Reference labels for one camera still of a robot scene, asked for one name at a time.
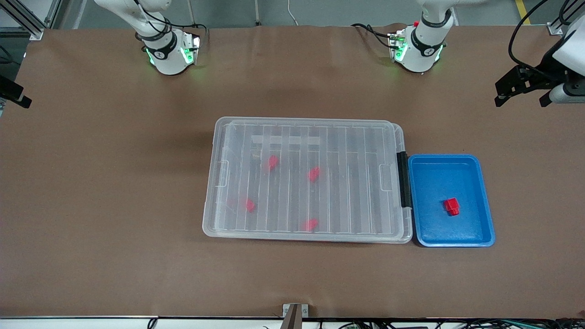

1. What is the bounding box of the clear ribbed plastic lid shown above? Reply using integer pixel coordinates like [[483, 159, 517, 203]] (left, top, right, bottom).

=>
[[202, 117, 408, 241]]

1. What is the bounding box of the black box latch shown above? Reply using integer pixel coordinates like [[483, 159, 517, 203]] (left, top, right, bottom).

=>
[[396, 151, 412, 209]]

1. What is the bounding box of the clear plastic storage box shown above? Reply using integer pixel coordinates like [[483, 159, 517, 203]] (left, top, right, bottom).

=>
[[203, 118, 413, 244]]

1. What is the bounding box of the brown table cover sheet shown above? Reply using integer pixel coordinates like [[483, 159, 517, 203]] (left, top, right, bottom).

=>
[[0, 24, 585, 319]]

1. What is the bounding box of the blue plastic tray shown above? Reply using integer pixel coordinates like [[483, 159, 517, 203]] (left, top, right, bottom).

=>
[[407, 154, 496, 248]]

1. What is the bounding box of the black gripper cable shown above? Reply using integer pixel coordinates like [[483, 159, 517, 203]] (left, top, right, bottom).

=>
[[508, 0, 551, 70]]

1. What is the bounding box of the aluminium frame profile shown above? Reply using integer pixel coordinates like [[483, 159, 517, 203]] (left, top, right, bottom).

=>
[[0, 0, 52, 41]]

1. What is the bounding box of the black arm base cable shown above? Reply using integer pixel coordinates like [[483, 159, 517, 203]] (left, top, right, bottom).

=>
[[133, 0, 207, 38], [351, 23, 394, 47]]

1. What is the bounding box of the metal bracket with post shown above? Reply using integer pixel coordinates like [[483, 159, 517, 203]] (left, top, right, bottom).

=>
[[282, 303, 309, 329]]

